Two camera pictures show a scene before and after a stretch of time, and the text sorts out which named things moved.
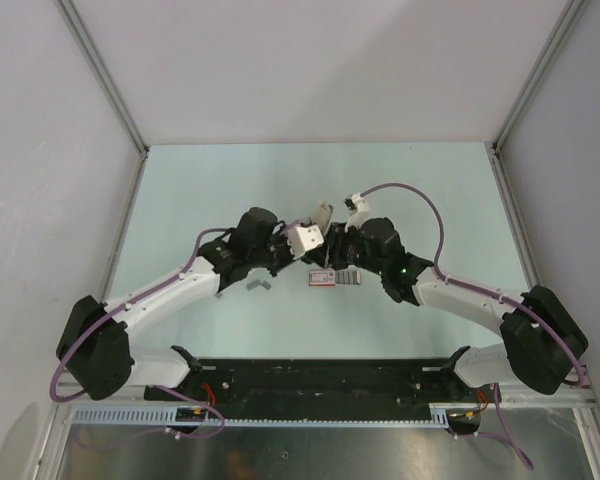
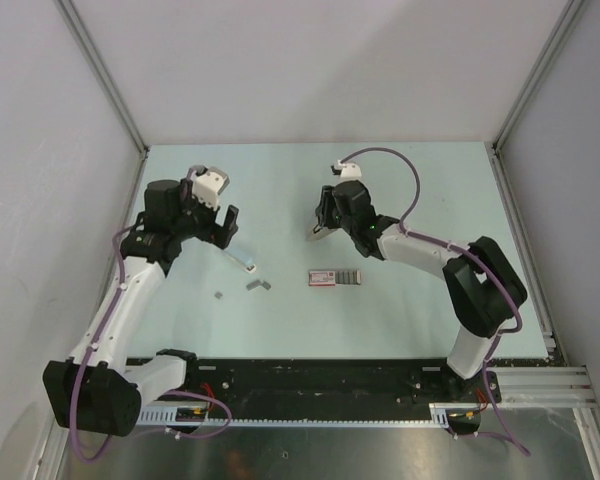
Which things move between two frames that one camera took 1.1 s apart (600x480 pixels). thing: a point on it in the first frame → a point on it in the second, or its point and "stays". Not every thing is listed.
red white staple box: [350, 276] stays
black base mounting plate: [331, 383] stays
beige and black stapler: [323, 215] stays
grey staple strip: [253, 284] stays
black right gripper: [335, 240] → [335, 224]
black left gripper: [288, 257] → [222, 233]
